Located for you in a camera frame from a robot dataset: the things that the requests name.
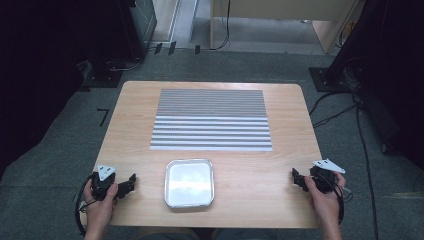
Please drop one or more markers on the person's left hand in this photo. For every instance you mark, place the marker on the person's left hand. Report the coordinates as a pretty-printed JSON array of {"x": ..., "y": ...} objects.
[{"x": 100, "y": 208}]

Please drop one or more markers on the person's right hand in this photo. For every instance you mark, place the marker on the person's right hand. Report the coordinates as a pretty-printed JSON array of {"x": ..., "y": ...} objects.
[{"x": 324, "y": 200}]

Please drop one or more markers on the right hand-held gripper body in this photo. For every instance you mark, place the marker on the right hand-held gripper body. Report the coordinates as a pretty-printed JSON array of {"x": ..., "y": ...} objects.
[{"x": 325, "y": 174}]

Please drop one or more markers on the light wooden cabinet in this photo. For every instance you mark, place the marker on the light wooden cabinet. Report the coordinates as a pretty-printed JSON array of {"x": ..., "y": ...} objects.
[{"x": 283, "y": 23}]

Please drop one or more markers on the striped grey placemat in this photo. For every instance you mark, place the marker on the striped grey placemat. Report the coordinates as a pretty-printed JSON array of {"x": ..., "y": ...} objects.
[{"x": 211, "y": 120}]

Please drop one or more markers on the black metal stand base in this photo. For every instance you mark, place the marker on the black metal stand base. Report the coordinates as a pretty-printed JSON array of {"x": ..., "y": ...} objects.
[
  {"x": 328, "y": 80},
  {"x": 104, "y": 74}
]

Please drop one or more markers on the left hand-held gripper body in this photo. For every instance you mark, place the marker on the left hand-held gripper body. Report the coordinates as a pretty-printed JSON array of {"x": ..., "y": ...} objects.
[{"x": 104, "y": 181}]

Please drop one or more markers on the square metal tray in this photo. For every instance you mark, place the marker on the square metal tray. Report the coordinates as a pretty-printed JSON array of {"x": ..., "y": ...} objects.
[{"x": 189, "y": 183}]

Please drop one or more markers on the dark curtain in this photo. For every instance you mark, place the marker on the dark curtain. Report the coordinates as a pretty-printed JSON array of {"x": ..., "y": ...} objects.
[
  {"x": 390, "y": 76},
  {"x": 40, "y": 83}
]

